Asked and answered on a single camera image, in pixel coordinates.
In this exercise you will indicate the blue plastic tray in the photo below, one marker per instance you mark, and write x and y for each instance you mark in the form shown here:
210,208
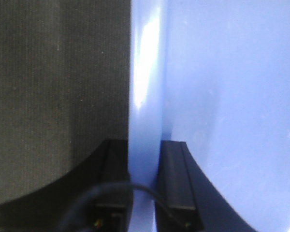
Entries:
215,74

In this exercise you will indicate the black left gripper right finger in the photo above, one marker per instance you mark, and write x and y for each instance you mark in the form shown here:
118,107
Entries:
191,196

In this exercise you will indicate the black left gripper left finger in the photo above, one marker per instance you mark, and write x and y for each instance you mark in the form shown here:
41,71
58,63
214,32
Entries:
93,197

